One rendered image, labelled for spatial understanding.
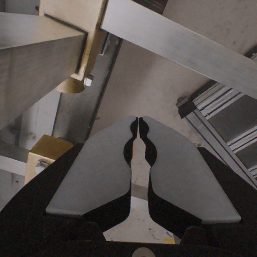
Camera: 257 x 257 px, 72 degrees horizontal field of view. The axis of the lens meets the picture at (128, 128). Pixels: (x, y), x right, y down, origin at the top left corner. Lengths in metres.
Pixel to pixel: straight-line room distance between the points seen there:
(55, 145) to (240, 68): 0.26
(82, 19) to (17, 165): 0.24
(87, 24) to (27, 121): 0.41
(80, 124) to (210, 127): 0.74
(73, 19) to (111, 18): 0.03
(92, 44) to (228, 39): 1.00
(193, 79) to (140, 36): 0.95
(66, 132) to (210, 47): 0.33
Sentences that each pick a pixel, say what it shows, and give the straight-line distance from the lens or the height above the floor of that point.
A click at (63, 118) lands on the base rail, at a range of 0.41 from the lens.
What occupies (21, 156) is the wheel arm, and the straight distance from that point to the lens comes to 0.33.
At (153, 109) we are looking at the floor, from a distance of 1.14.
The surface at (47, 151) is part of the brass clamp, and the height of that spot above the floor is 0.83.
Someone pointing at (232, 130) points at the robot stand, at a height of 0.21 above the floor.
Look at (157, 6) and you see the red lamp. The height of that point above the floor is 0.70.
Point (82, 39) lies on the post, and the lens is 0.17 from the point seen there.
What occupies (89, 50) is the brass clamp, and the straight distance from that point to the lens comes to 0.18.
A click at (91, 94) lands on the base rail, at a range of 0.36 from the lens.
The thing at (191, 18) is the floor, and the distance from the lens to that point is 1.07.
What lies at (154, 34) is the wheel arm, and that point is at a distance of 0.18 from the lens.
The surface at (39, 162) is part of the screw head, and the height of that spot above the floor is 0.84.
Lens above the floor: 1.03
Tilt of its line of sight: 60 degrees down
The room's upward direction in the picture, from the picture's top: 175 degrees counter-clockwise
